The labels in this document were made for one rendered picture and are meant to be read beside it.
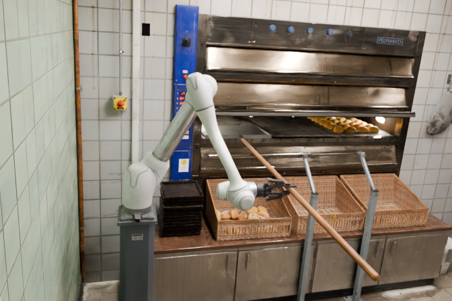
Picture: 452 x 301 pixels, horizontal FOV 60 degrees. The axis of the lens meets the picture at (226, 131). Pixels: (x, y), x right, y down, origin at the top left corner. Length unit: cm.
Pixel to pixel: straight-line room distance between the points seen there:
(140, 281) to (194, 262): 56
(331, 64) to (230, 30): 88
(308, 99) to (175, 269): 164
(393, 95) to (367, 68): 38
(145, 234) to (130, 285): 32
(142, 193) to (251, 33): 150
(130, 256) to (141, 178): 44
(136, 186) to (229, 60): 130
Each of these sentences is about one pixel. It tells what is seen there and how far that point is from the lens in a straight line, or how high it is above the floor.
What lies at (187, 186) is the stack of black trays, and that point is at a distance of 294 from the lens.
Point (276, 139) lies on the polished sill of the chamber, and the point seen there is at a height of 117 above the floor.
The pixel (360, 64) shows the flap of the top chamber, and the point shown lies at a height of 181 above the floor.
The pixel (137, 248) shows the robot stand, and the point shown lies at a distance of 227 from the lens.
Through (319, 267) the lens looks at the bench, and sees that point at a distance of 321.
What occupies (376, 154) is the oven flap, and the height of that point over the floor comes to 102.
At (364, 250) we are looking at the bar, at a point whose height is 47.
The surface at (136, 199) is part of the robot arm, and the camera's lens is 214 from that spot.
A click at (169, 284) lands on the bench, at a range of 289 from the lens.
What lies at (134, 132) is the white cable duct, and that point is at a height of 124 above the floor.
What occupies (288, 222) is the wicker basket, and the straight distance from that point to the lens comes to 295.
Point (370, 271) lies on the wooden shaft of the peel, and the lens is 165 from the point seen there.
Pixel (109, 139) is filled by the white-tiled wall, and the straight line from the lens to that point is 298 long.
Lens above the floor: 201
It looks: 15 degrees down
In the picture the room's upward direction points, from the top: 4 degrees clockwise
